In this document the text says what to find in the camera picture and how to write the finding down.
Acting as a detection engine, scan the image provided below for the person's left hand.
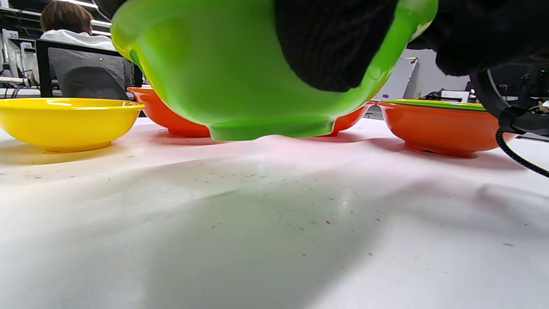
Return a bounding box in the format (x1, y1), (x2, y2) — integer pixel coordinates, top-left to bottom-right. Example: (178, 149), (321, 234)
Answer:
(274, 0), (549, 93)

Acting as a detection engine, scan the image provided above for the large orange bowl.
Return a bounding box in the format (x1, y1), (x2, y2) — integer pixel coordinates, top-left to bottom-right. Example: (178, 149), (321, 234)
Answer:
(377, 100), (519, 158)
(315, 101), (377, 138)
(127, 87), (211, 139)

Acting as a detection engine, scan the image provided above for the medium green bowl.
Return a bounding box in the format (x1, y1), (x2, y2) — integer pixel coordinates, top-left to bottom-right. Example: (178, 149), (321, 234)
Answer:
(388, 99), (487, 111)
(111, 0), (439, 142)

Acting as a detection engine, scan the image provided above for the small yellow bowl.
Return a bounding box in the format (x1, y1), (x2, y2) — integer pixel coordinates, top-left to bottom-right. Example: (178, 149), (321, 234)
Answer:
(0, 98), (146, 153)

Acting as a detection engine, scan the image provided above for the white board panel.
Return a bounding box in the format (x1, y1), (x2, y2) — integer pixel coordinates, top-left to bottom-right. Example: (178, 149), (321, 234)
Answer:
(377, 57), (419, 102)

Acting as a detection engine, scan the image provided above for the white box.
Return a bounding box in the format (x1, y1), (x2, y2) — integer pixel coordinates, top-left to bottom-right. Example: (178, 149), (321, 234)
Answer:
(441, 89), (470, 103)

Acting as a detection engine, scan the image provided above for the black hand controller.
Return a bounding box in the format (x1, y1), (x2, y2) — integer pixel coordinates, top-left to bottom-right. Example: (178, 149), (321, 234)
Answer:
(470, 69), (549, 136)

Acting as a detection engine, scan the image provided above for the black mesh office chair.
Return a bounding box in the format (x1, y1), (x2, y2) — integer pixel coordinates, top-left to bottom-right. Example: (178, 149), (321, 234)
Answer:
(35, 39), (144, 101)

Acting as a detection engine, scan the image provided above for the white storage rack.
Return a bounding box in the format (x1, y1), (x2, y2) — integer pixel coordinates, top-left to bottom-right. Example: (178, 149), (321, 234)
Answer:
(0, 28), (39, 99)

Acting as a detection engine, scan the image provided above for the black braided cable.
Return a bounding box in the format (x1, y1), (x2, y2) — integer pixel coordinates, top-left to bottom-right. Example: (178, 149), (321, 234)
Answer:
(495, 128), (549, 179)

